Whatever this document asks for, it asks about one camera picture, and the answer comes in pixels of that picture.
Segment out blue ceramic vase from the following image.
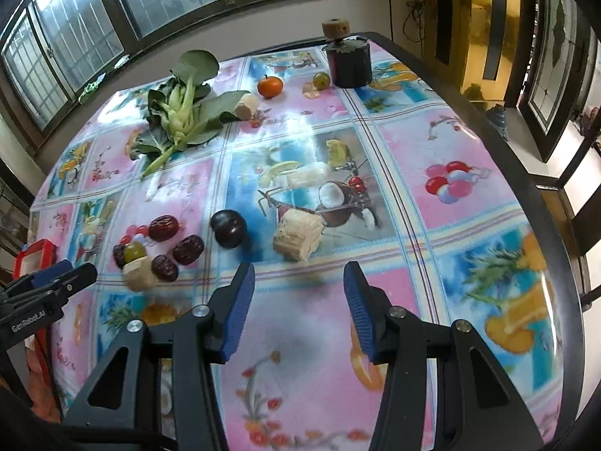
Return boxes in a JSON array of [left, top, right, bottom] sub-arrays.
[[486, 106, 510, 142]]

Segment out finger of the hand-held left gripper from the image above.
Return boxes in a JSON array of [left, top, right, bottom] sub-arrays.
[[28, 263, 98, 301], [12, 259, 73, 292]]

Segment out pale sugarcane chunk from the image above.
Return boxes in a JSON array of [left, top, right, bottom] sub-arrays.
[[122, 257, 160, 292], [234, 94, 260, 120]]

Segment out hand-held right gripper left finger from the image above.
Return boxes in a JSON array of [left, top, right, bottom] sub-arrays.
[[61, 262, 257, 451]]

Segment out green cloth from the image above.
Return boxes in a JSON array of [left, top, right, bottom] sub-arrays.
[[77, 80, 104, 104]]

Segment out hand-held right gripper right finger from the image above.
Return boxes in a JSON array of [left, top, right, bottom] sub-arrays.
[[343, 260, 545, 451]]

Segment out brown cork ring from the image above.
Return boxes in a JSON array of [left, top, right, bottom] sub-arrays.
[[322, 19, 348, 41]]

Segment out dark purple plum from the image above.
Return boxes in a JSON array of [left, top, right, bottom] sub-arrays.
[[210, 210, 248, 249]]

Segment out green leafy bok choy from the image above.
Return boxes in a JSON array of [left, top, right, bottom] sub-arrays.
[[130, 50, 252, 177]]

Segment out small orange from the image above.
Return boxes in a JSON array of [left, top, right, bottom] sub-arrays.
[[257, 75, 284, 100]]

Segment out dark round jar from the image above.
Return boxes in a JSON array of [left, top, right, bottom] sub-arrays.
[[325, 36, 373, 89]]

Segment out beige bread chunk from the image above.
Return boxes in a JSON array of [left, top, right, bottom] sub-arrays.
[[273, 209, 326, 262]]

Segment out red rimmed white tray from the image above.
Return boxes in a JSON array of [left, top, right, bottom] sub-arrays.
[[13, 239, 58, 283]]

